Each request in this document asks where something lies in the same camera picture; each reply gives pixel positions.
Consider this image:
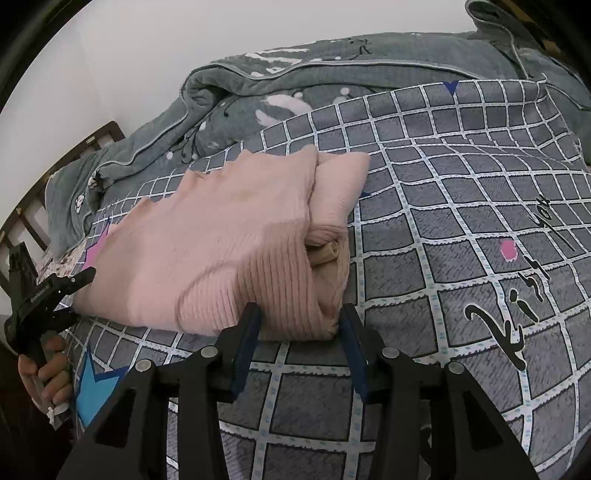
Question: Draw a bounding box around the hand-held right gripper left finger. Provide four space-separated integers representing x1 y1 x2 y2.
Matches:
55 302 264 480

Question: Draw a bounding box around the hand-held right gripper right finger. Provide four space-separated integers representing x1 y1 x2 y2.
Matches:
339 305 541 480

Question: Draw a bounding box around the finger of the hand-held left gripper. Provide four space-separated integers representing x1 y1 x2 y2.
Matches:
54 268 97 296
46 310 78 332

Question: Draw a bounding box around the pink ribbed sweater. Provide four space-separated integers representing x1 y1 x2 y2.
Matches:
71 145 372 342

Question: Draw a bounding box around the person's left hand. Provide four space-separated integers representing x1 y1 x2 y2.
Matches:
18 336 75 423

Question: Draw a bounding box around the floral bed sheet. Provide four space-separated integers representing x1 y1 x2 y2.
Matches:
34 244 90 296

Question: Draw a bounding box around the dark wooden headboard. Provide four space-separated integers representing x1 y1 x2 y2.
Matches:
0 121 126 252

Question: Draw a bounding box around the grey checked blanket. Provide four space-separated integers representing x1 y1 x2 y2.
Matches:
60 78 591 480

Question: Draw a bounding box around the grey printed quilt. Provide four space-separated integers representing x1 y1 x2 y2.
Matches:
44 0 591 259

